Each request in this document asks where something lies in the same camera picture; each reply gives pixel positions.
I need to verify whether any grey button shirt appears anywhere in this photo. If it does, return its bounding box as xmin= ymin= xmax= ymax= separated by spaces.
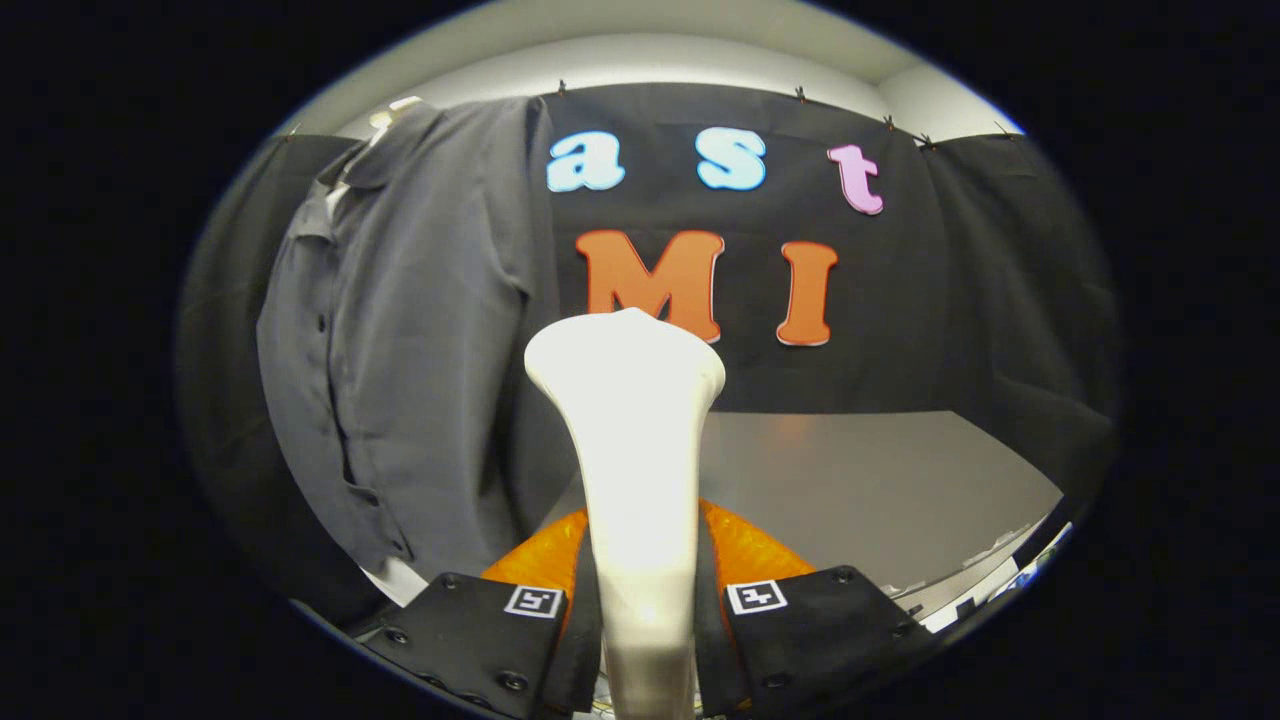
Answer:
xmin=256 ymin=95 xmax=581 ymax=581

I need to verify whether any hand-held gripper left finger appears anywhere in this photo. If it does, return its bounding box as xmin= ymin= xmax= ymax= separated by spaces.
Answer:
xmin=360 ymin=508 xmax=604 ymax=720

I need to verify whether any grey cabinet with dark top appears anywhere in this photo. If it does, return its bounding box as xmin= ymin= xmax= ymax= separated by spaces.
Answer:
xmin=545 ymin=410 xmax=1066 ymax=633

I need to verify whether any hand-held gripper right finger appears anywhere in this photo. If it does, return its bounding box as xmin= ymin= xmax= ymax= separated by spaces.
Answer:
xmin=693 ymin=498 xmax=938 ymax=720

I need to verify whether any white mannequin torso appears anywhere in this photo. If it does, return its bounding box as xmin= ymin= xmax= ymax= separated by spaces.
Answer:
xmin=325 ymin=96 xmax=433 ymax=607

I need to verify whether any black backdrop cloth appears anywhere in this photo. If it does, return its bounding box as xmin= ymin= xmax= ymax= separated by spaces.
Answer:
xmin=178 ymin=83 xmax=1119 ymax=626

